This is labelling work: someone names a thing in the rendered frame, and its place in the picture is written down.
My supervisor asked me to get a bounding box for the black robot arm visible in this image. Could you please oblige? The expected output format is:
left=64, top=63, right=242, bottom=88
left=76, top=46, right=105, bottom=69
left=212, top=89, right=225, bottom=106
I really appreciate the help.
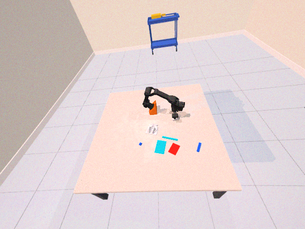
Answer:
left=143, top=87, right=185, bottom=112

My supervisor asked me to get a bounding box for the cyan flat rectangular plate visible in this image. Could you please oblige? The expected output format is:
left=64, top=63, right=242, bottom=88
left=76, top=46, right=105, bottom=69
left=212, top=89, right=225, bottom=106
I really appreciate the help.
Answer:
left=155, top=140, right=166, bottom=154

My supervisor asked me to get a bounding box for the red flat rectangular plate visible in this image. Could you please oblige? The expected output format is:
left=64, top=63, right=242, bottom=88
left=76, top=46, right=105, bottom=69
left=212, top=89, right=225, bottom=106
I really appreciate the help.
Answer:
left=168, top=143, right=180, bottom=155

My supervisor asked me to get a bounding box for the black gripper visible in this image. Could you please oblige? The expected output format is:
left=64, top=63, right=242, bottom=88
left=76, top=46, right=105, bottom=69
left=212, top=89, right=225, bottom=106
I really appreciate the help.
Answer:
left=171, top=106, right=178, bottom=119

